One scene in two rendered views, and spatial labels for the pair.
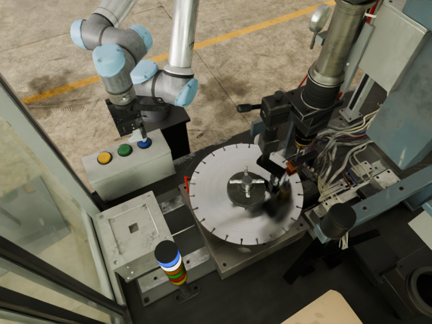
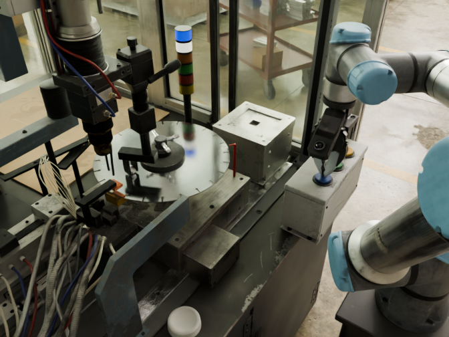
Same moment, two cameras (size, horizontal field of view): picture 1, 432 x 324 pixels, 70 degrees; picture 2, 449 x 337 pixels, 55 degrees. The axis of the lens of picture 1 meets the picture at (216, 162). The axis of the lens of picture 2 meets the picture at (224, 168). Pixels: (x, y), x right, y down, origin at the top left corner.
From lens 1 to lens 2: 1.31 m
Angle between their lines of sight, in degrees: 82
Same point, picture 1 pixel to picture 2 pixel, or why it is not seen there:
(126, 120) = not seen: hidden behind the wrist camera
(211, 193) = (196, 142)
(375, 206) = (11, 136)
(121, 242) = (255, 114)
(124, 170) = not seen: hidden behind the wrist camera
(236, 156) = (190, 180)
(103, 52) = (353, 25)
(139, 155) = (313, 167)
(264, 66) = not seen: outside the picture
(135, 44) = (351, 58)
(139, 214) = (259, 130)
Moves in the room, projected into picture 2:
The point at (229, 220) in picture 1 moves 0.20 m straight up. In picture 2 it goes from (166, 132) to (158, 60)
